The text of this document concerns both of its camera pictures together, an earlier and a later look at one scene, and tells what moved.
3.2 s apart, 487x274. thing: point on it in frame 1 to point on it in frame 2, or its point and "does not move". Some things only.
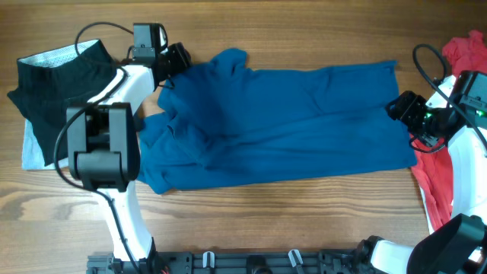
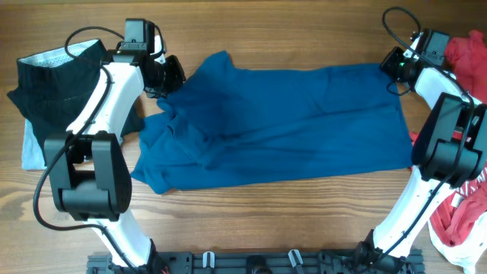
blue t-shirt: x=221 y=121 does not move
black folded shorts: x=52 y=81 does not move
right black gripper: x=405 y=106 to x=386 y=64
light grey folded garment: x=32 y=154 does not move
